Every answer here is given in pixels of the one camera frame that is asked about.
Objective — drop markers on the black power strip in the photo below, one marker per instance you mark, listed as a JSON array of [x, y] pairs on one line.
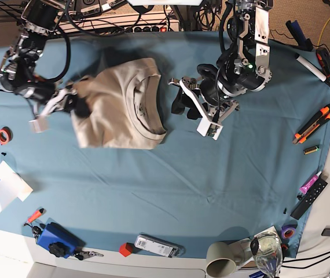
[[146, 29]]

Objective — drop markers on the white paper roll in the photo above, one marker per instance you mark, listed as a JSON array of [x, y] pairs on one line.
[[314, 70]]

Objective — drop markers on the orange black utility knife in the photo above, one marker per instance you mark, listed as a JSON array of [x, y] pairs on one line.
[[319, 119]]

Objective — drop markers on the beige T-shirt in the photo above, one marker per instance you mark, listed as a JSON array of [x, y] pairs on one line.
[[123, 105]]

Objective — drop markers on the beige ceramic mug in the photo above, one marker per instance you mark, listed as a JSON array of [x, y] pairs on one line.
[[220, 260]]

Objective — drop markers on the clear wine glass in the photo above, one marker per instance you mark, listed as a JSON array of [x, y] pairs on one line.
[[267, 253]]

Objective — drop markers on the blue table cloth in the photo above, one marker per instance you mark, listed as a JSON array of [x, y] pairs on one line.
[[190, 190]]

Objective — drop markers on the purple glue tube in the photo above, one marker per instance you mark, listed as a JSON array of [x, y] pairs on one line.
[[304, 188]]

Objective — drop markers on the small battery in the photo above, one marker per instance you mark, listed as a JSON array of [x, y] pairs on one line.
[[312, 149]]

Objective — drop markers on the purple tape roll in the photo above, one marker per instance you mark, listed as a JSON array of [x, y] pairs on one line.
[[288, 231]]

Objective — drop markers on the black remote control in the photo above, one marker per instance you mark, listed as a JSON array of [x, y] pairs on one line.
[[306, 202]]

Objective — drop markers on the orange marker pen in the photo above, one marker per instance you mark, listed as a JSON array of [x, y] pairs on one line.
[[34, 216]]

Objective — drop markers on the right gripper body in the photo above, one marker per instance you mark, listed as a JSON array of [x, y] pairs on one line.
[[63, 100]]

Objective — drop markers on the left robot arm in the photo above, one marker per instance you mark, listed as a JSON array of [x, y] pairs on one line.
[[242, 66]]

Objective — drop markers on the orange black pliers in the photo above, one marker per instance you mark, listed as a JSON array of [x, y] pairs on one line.
[[323, 57]]

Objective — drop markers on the clear plastic packaged item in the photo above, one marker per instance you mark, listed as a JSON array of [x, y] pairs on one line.
[[158, 246]]

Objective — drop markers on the blue box with knob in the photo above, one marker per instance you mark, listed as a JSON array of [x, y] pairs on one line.
[[58, 241]]

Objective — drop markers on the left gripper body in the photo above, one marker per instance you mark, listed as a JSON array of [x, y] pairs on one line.
[[213, 115]]

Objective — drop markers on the red cube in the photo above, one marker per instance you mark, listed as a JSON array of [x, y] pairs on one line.
[[126, 249]]

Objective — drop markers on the red tape roll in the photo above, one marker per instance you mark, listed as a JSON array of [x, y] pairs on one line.
[[5, 135]]

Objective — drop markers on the white paper card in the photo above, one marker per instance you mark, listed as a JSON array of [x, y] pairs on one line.
[[8, 174]]

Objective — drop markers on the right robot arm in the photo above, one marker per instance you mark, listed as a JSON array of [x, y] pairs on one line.
[[39, 20]]

